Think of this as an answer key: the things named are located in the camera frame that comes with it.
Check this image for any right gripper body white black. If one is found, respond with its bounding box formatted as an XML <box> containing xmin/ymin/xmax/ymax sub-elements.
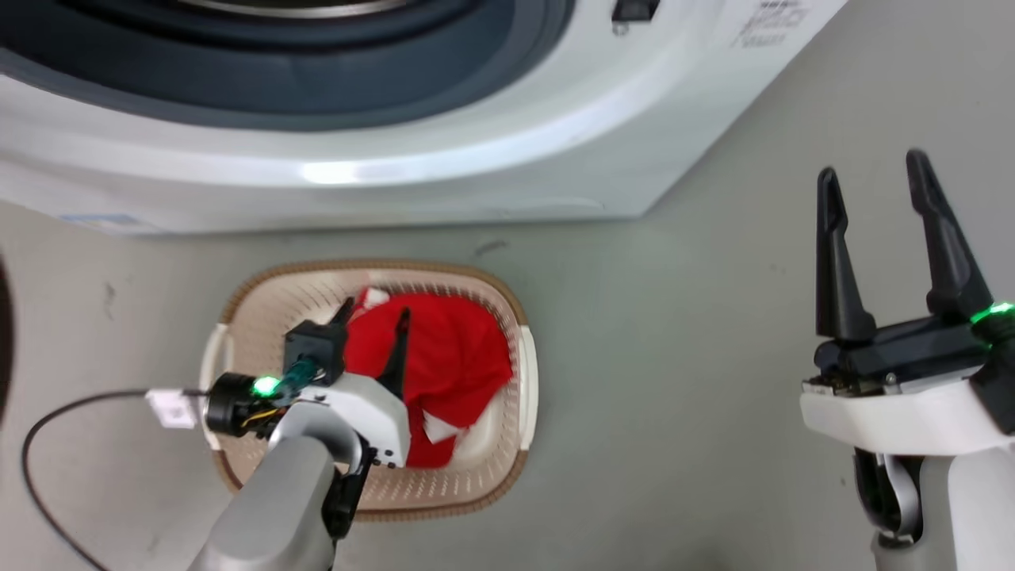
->
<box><xmin>801</xmin><ymin>304</ymin><xmax>1015</xmax><ymax>455</ymax></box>

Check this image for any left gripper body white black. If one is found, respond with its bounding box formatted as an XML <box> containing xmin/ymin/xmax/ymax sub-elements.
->
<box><xmin>206</xmin><ymin>371</ymin><xmax>412</xmax><ymax>470</ymax></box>

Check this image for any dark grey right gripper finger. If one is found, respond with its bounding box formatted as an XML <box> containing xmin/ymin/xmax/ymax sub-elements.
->
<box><xmin>906</xmin><ymin>149</ymin><xmax>994</xmax><ymax>323</ymax></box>
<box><xmin>816</xmin><ymin>167</ymin><xmax>878</xmax><ymax>343</ymax></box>

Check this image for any red clothing with white trim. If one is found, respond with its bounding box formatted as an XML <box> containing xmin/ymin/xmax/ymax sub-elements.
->
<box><xmin>343</xmin><ymin>287</ymin><xmax>514</xmax><ymax>469</ymax></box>

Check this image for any cream perforated laundry basket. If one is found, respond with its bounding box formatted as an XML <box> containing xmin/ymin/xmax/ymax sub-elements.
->
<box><xmin>198</xmin><ymin>260</ymin><xmax>540</xmax><ymax>522</ymax></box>

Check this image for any white front-load washing machine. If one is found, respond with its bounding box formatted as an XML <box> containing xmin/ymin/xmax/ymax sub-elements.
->
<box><xmin>0</xmin><ymin>0</ymin><xmax>849</xmax><ymax>236</ymax></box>

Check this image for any grey rubber door gasket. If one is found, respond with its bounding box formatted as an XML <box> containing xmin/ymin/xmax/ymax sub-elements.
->
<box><xmin>0</xmin><ymin>0</ymin><xmax>576</xmax><ymax>132</ymax></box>

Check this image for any white text label sticker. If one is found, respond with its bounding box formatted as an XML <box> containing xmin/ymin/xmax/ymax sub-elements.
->
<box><xmin>730</xmin><ymin>0</ymin><xmax>811</xmax><ymax>48</ymax></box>

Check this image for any white cable tag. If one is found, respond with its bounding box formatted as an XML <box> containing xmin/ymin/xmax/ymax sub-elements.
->
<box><xmin>146</xmin><ymin>387</ymin><xmax>197</xmax><ymax>430</ymax></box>

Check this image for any thin black left gripper cable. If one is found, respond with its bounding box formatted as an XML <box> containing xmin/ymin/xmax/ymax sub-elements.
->
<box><xmin>21</xmin><ymin>389</ymin><xmax>209</xmax><ymax>571</ymax></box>

